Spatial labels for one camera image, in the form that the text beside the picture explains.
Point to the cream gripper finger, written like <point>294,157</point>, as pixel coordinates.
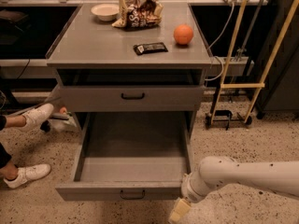
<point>180,209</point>

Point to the orange fruit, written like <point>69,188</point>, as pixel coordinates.
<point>183,34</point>

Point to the lower white sneaker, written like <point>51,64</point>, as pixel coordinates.
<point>28,174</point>

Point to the grey drawer cabinet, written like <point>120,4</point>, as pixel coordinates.
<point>94,54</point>

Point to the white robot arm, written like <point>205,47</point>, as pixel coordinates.
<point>213,173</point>

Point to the person's lower leg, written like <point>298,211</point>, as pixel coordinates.
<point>7,168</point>

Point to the white bowl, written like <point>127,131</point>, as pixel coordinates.
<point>105,12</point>

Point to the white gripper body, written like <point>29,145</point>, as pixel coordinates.
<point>189,192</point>

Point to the black snack bar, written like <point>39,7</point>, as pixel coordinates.
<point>141,49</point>

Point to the grey drawer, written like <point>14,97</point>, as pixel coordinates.
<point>131,98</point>
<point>130,156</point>

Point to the white sneaker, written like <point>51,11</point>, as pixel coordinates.
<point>36,116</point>
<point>28,174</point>

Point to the upper white sneaker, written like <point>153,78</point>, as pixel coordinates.
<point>36,116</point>

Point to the grey top drawer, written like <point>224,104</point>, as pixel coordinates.
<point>131,98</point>

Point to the brown chip bag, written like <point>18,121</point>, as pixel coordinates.
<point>137,14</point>

